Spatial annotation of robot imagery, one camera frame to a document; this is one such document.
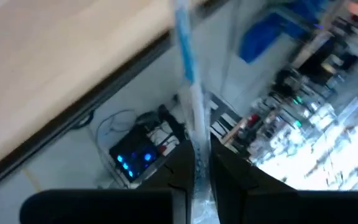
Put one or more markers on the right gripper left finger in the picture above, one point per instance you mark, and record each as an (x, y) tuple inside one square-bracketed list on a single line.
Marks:
[(104, 208)]

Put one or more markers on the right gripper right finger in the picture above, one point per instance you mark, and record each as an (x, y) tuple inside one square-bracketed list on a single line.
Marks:
[(291, 208)]

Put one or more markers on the blue white toothbrush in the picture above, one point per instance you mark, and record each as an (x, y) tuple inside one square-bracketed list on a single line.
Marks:
[(186, 46)]

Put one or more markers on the black computer blue lights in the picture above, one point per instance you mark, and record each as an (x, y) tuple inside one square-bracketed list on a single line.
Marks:
[(132, 149)]

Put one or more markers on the blue storage bin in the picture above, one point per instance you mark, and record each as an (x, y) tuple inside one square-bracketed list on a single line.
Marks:
[(259, 40)]

